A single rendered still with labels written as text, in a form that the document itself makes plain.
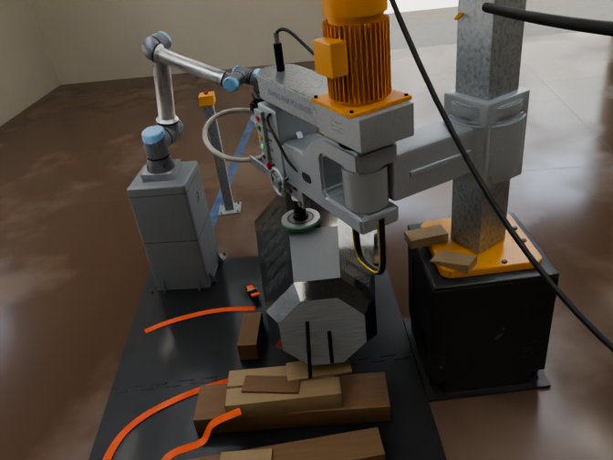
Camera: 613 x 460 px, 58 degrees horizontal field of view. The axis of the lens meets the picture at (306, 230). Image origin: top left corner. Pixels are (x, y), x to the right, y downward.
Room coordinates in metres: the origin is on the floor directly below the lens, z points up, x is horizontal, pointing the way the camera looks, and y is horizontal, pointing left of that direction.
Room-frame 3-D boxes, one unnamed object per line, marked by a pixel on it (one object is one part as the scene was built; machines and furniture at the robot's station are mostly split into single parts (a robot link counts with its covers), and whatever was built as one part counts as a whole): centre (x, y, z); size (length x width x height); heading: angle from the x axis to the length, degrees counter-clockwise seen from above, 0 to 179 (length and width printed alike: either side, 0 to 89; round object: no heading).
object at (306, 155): (2.30, -0.14, 1.28); 0.74 x 0.23 x 0.49; 26
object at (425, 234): (2.39, -0.61, 0.81); 0.20 x 0.10 x 0.05; 97
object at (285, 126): (2.58, -0.01, 1.30); 0.36 x 0.22 x 0.45; 26
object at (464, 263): (2.16, -0.68, 0.80); 0.20 x 0.10 x 0.05; 47
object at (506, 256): (2.33, -0.86, 0.76); 0.49 x 0.49 x 0.05; 89
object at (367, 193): (2.07, -0.27, 1.32); 0.19 x 0.19 x 0.20
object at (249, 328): (2.63, 0.43, 0.07); 0.30 x 0.12 x 0.12; 174
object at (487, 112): (2.33, -0.86, 1.36); 0.35 x 0.35 x 0.41
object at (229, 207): (4.47, 0.67, 0.54); 0.20 x 0.20 x 1.09; 89
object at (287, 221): (2.66, 0.02, 0.85); 0.21 x 0.21 x 0.01
